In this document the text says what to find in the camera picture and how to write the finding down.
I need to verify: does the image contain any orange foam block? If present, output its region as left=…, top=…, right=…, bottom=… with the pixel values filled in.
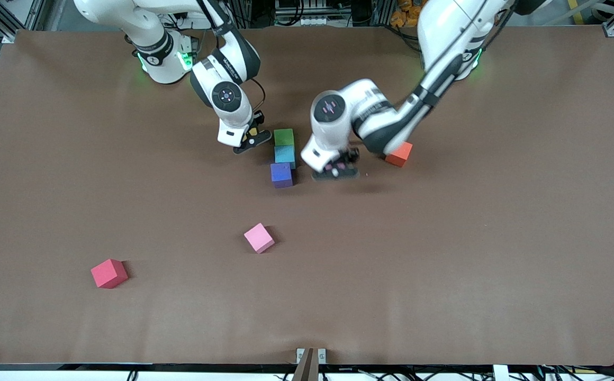
left=384, top=142, right=413, bottom=168

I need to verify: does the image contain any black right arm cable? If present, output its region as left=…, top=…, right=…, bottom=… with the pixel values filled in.
left=249, top=78, right=266, bottom=114

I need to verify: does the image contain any silver bracket plate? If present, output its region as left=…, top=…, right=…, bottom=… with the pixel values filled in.
left=296, top=348, right=327, bottom=365

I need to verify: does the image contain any blue foam block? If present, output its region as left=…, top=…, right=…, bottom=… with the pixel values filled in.
left=274, top=146, right=297, bottom=169

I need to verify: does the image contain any white power strip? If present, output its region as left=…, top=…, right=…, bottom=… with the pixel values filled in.
left=285, top=15, right=324, bottom=27

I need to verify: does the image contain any brown table mat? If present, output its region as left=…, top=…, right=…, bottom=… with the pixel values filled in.
left=0, top=25, right=614, bottom=366

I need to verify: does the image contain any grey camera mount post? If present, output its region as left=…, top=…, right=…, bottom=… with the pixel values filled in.
left=292, top=348, right=319, bottom=381

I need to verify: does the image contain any red foam block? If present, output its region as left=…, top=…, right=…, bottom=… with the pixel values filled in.
left=91, top=258, right=129, bottom=289

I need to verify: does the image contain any pile of orange objects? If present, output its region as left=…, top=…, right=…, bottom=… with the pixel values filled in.
left=390, top=0, right=425, bottom=28

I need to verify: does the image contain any purple foam block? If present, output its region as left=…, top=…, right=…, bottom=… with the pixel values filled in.
left=270, top=162, right=294, bottom=189

